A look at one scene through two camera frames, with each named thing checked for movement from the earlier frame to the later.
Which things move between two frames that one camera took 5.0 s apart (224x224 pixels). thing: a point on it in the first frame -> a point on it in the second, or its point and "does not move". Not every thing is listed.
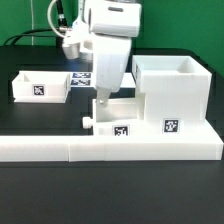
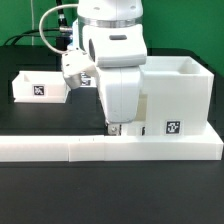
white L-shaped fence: [207, 145] does not move
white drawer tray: [41, 86] does not move
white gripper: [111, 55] -> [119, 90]
